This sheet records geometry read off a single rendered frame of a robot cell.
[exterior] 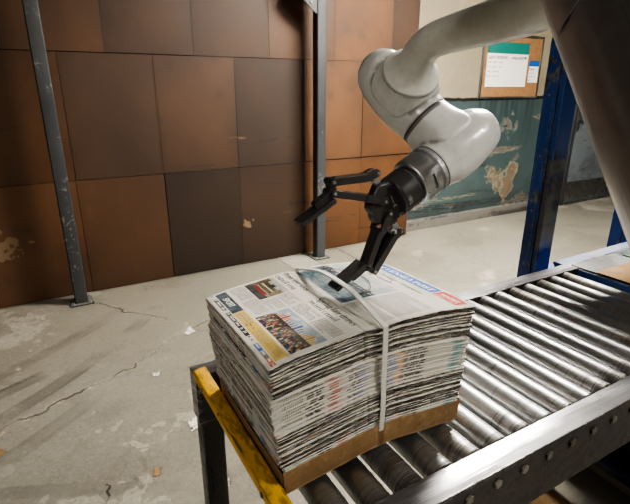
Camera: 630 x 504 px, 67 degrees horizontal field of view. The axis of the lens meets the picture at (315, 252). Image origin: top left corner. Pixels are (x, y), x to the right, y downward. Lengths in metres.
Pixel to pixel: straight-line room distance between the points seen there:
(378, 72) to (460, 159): 0.22
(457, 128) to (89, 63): 2.94
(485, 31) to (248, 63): 3.18
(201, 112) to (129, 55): 0.58
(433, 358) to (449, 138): 0.38
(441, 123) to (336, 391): 0.49
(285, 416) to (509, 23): 0.60
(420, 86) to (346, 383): 0.51
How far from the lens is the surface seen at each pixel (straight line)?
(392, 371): 0.80
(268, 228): 4.02
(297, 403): 0.72
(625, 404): 1.16
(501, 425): 1.01
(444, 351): 0.86
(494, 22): 0.73
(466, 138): 0.89
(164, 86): 3.63
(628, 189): 0.25
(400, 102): 0.90
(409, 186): 0.83
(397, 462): 0.87
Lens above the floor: 1.38
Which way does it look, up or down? 19 degrees down
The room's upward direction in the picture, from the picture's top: straight up
